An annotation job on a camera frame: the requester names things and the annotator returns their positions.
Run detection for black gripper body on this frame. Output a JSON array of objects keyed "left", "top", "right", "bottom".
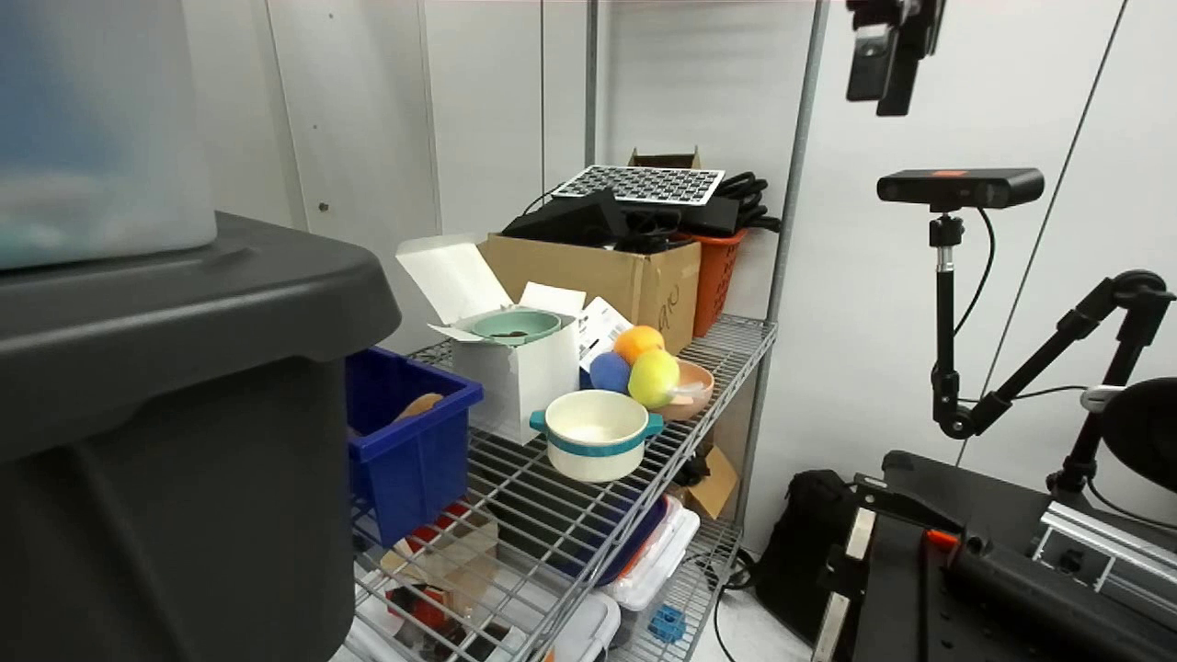
[{"left": 842, "top": 0, "right": 951, "bottom": 121}]

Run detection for brown cardboard box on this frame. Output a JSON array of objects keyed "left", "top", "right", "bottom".
[{"left": 478, "top": 227, "right": 707, "bottom": 357}]

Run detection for white cardboard box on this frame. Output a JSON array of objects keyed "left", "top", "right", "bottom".
[{"left": 393, "top": 233, "right": 593, "bottom": 450}]

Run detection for clear plastic small box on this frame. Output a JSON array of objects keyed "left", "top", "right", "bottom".
[{"left": 375, "top": 505, "right": 505, "bottom": 592}]

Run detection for orange plastic bin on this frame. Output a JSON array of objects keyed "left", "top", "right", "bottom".
[{"left": 686, "top": 227, "right": 755, "bottom": 342}]

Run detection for orange ball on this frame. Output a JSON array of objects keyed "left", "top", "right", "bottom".
[{"left": 609, "top": 321, "right": 670, "bottom": 369}]

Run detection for pink bowl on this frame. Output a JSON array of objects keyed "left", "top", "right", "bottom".
[{"left": 659, "top": 357, "right": 721, "bottom": 426}]

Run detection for white paper label tag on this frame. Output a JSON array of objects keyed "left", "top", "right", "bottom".
[{"left": 571, "top": 294, "right": 636, "bottom": 371}]

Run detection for yellow ball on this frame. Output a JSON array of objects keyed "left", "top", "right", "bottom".
[{"left": 625, "top": 347, "right": 684, "bottom": 417}]

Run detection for blue ball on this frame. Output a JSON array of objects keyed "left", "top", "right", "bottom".
[{"left": 585, "top": 348, "right": 636, "bottom": 397}]

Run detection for teal green plate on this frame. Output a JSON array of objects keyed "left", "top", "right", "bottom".
[{"left": 462, "top": 304, "right": 571, "bottom": 348}]

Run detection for black bag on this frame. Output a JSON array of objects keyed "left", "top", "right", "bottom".
[{"left": 749, "top": 468, "right": 863, "bottom": 643}]

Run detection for black equipment cart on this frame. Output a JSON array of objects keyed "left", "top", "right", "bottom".
[{"left": 810, "top": 446, "right": 1177, "bottom": 662}]

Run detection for white lidded food container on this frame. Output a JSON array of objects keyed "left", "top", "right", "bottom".
[{"left": 603, "top": 494, "right": 704, "bottom": 615}]

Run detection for small toy in bin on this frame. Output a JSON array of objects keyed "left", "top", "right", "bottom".
[{"left": 390, "top": 390, "right": 449, "bottom": 426}]

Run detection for small blue round object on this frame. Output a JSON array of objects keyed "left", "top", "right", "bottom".
[{"left": 643, "top": 598, "right": 691, "bottom": 648}]

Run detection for blue plastic bin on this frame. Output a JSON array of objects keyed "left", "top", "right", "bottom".
[{"left": 342, "top": 347, "right": 484, "bottom": 551}]

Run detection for clear plastic storage tote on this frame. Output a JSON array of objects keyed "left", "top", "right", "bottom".
[{"left": 0, "top": 0, "right": 222, "bottom": 276}]

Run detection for dark grey storage tote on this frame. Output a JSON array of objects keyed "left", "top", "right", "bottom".
[{"left": 0, "top": 211, "right": 406, "bottom": 662}]

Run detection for black depth camera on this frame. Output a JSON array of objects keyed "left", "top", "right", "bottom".
[{"left": 870, "top": 165, "right": 1048, "bottom": 212}]

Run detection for black articulated camera stand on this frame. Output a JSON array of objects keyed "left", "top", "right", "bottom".
[{"left": 923, "top": 205, "right": 1177, "bottom": 496}]

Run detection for white bowl teal handles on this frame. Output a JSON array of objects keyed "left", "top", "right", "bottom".
[{"left": 526, "top": 385, "right": 670, "bottom": 484}]

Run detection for metal wire shelf rack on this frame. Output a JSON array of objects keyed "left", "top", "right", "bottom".
[{"left": 328, "top": 0, "right": 835, "bottom": 662}]

